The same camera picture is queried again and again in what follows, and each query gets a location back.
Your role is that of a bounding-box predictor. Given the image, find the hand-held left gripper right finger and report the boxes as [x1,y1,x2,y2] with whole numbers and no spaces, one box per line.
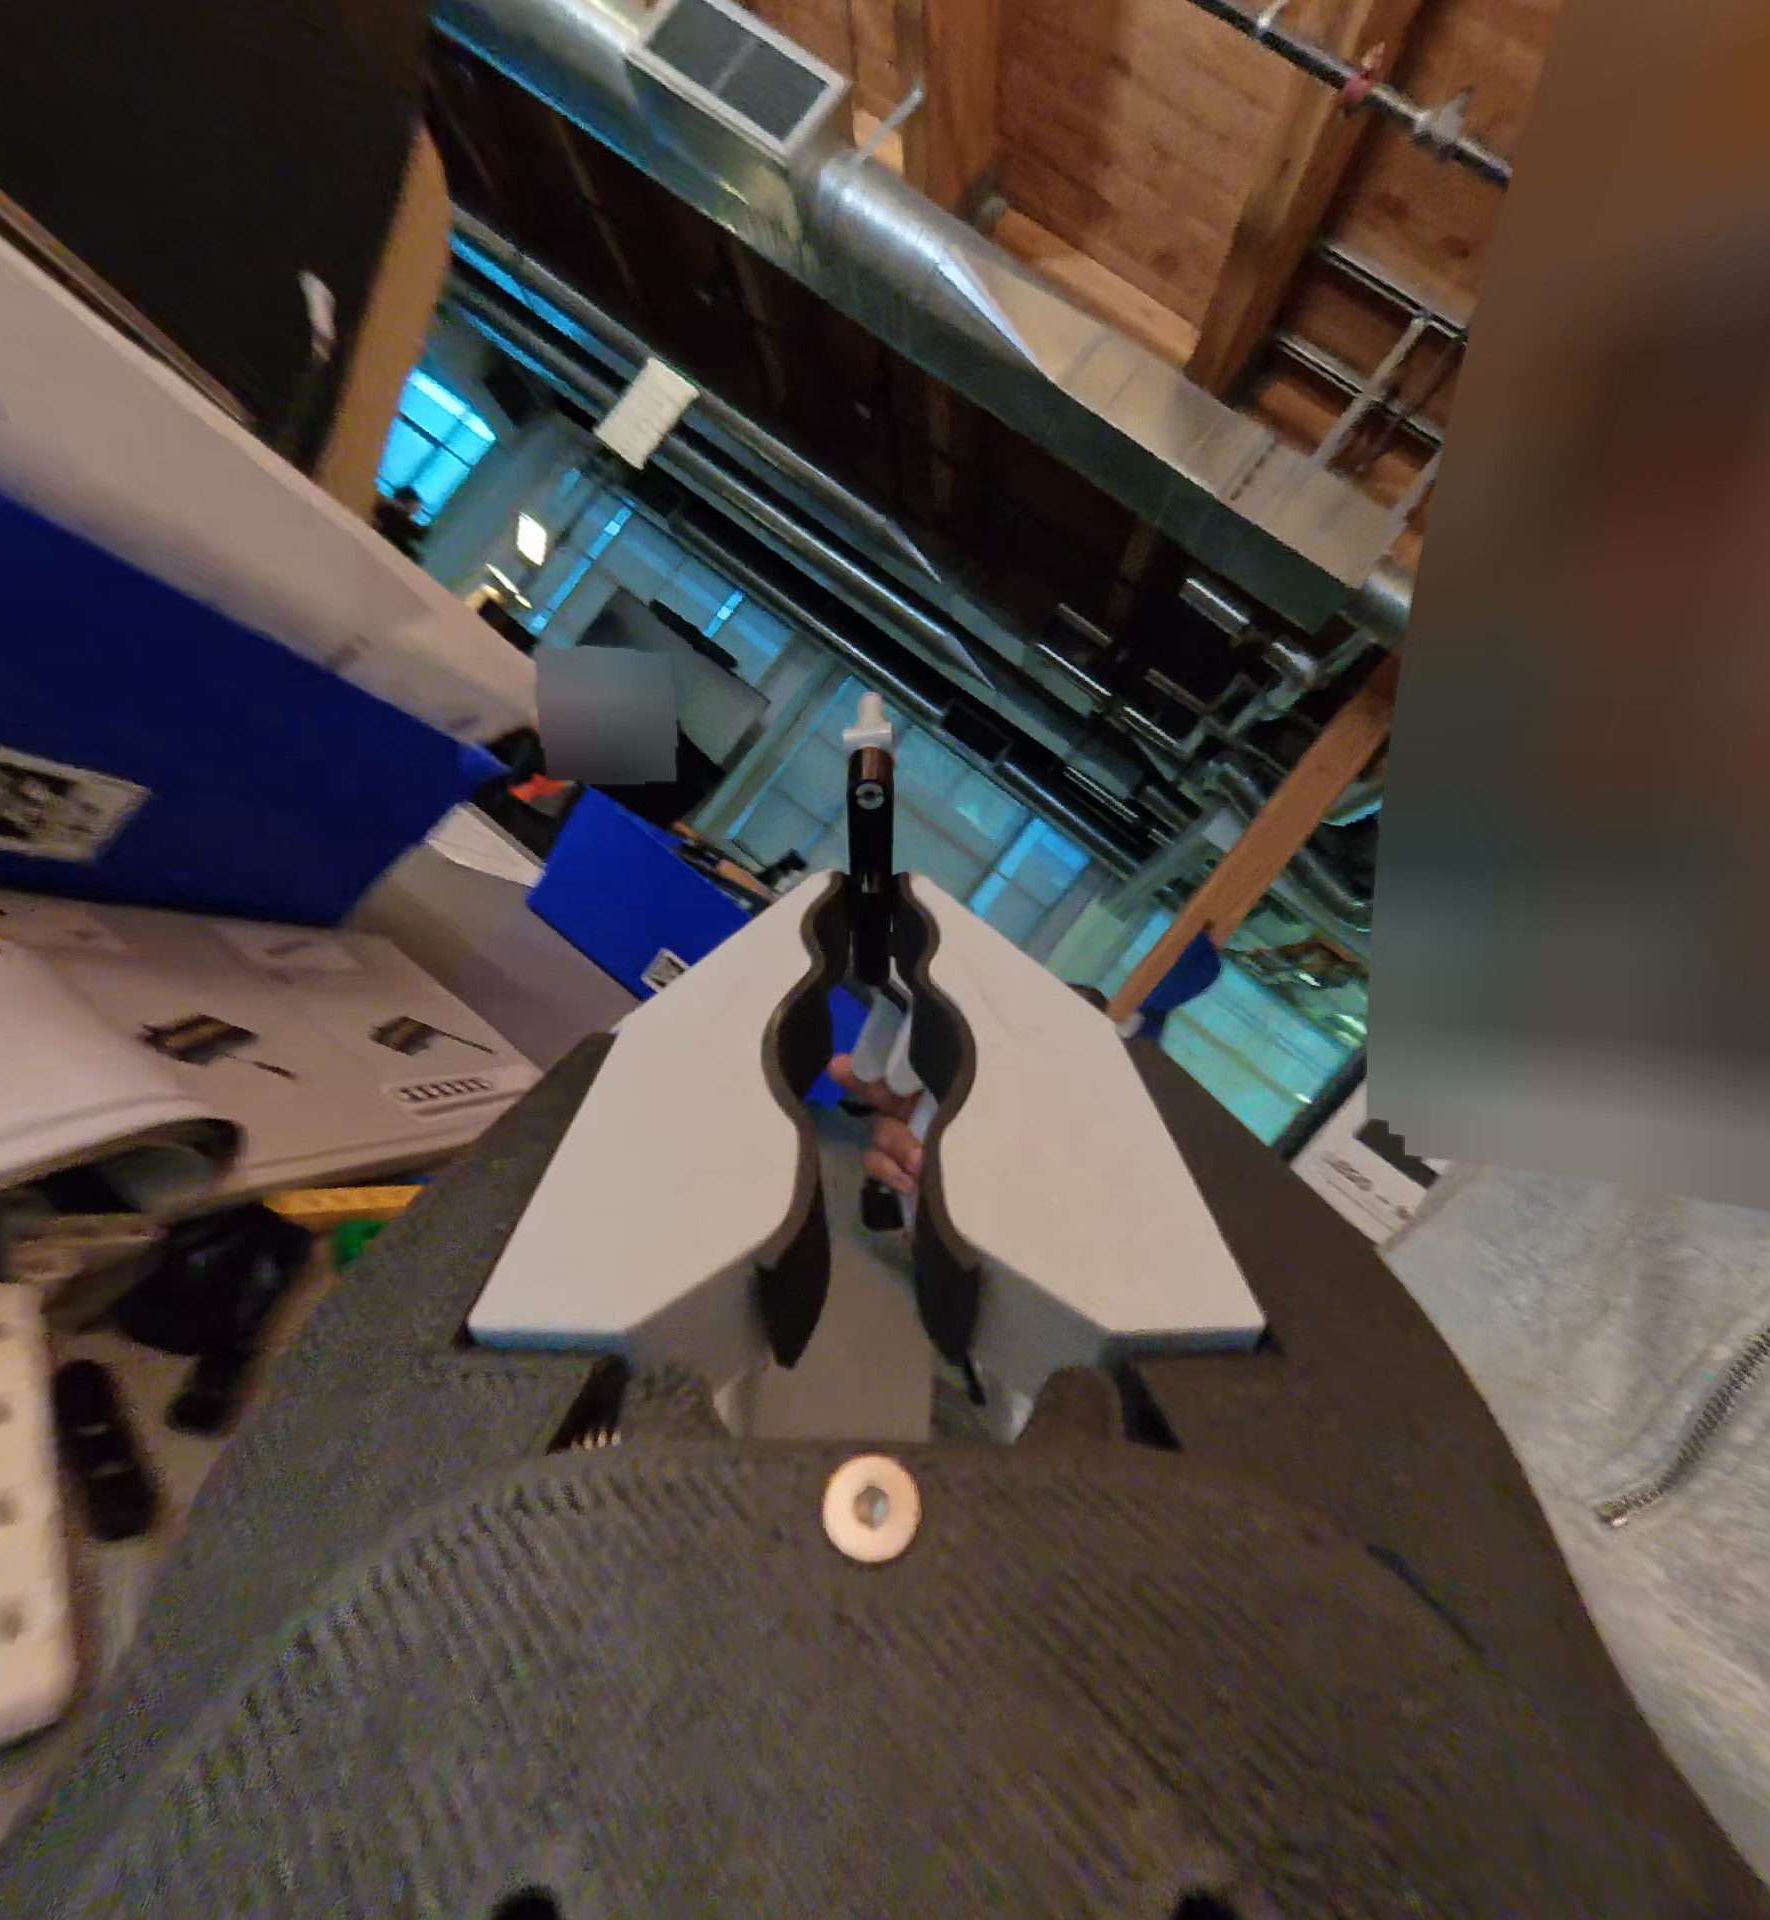
[898,872,1267,1445]

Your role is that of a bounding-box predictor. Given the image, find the open lego instruction booklet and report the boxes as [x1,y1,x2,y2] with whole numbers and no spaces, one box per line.
[0,877,543,1221]

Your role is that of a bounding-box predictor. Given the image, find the black lego part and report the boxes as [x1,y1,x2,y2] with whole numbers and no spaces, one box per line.
[113,1200,321,1434]

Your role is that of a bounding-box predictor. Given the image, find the framed black white tag sign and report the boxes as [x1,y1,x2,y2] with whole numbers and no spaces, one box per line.
[1293,1103,1446,1243]

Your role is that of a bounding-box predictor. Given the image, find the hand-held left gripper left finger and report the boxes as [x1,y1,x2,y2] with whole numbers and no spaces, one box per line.
[470,872,931,1445]

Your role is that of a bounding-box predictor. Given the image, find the small blue plastic bin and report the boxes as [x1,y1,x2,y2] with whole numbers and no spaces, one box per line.
[527,786,772,1002]

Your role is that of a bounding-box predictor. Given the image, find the metal ventilation duct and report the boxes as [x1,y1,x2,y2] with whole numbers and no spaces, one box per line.
[432,0,1416,651]

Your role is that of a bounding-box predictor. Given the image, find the small black lego connector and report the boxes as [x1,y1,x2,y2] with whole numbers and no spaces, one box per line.
[51,1356,162,1543]

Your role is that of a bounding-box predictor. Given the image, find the white instruction sheet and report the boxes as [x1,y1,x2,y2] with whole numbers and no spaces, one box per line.
[0,178,537,739]

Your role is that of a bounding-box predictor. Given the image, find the long yellow lego beam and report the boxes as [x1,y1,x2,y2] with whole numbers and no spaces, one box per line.
[268,1185,425,1233]

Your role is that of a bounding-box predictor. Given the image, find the hanging white paper sign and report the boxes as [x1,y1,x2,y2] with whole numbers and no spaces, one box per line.
[593,358,701,464]

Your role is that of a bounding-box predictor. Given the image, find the slanted wooden post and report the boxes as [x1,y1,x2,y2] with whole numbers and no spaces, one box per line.
[1108,657,1401,1026]

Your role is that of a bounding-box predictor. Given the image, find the black lego axle white tip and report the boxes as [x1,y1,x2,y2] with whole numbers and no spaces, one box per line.
[837,693,920,1097]

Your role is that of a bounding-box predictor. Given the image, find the large blue plastic bin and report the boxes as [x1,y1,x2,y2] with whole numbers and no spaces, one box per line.
[0,451,511,932]

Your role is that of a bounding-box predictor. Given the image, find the person's right hand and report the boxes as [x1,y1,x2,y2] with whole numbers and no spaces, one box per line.
[830,1054,932,1196]

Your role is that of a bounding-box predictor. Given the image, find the grey zip hoodie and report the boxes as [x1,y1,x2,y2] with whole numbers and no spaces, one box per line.
[1383,1161,1770,1920]

